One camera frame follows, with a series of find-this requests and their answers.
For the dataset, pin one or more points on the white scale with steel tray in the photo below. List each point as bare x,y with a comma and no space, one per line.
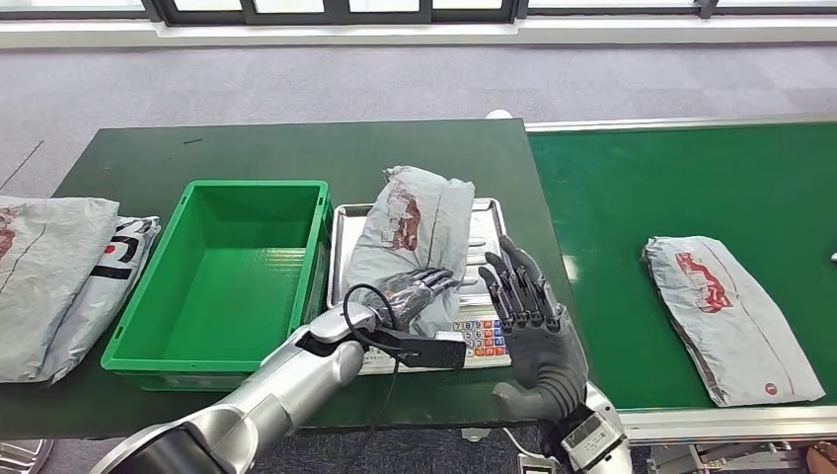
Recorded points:
489,222

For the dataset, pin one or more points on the grey red-print parcel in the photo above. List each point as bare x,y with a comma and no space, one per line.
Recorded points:
732,320
418,222

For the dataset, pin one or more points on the green plastic crate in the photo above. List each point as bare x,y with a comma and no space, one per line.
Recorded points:
229,294

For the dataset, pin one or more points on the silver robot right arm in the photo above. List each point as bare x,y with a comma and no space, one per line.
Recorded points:
603,399

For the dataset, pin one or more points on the grey parcel with black print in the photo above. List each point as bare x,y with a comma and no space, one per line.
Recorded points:
118,261

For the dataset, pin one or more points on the flat grey red-print parcel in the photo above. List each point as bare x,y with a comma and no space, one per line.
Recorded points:
732,320

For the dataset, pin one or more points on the dark window frame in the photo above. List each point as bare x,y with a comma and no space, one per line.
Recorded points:
157,10

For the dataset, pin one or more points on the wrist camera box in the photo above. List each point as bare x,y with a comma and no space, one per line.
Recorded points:
592,441
425,351

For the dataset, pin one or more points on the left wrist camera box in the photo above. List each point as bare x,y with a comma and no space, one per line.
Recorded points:
425,351

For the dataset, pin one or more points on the aluminium conveyor frame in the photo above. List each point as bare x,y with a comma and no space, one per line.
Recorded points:
752,424

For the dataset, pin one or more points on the white window sill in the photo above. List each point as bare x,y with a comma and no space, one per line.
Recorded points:
392,33

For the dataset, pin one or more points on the large grey plastic parcel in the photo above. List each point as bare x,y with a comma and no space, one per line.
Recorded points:
46,275

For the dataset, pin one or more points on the green conveyor belt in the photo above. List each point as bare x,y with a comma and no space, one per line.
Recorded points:
654,190

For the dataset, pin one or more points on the shiny silver floor object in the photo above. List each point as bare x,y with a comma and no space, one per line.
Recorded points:
19,457

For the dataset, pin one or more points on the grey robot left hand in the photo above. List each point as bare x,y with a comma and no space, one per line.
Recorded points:
412,294

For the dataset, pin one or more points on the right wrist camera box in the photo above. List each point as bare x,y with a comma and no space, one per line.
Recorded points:
592,441

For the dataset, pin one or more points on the orange brown floor object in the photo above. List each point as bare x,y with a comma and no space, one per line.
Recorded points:
822,458

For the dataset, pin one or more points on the white box under table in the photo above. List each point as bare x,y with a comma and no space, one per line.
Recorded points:
533,466

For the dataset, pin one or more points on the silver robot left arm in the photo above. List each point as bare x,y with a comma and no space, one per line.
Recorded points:
288,389

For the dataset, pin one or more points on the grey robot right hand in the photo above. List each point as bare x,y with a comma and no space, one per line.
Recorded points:
539,353

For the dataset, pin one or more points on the white round object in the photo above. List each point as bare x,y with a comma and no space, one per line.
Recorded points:
499,114

